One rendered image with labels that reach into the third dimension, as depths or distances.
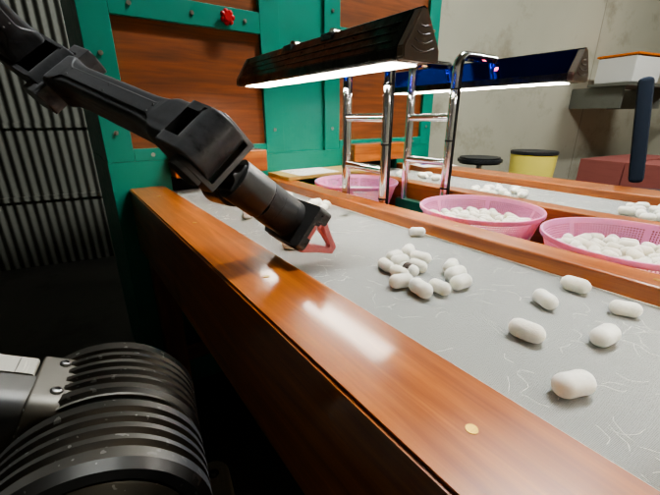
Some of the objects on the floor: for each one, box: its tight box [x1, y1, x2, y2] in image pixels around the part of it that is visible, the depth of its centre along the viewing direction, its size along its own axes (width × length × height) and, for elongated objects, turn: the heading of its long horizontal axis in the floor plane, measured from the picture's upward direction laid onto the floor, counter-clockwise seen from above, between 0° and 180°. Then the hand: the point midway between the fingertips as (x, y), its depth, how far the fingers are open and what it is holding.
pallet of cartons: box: [576, 154, 660, 190], centre depth 424 cm, size 140×98×51 cm
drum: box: [509, 149, 560, 178], centre depth 357 cm, size 42×42×66 cm
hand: (330, 247), depth 58 cm, fingers closed
